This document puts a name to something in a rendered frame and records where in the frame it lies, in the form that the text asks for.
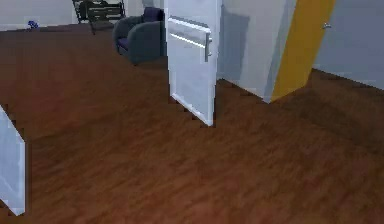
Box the white cabinet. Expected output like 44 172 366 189
0 104 27 217

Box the black slatted chair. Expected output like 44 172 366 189
72 0 127 35

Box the silver door handle bar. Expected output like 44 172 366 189
167 15 213 63

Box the white room door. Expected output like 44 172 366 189
164 0 223 127

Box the purple cushion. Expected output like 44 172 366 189
143 7 165 23

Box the dark grey armchair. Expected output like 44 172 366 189
112 7 167 66

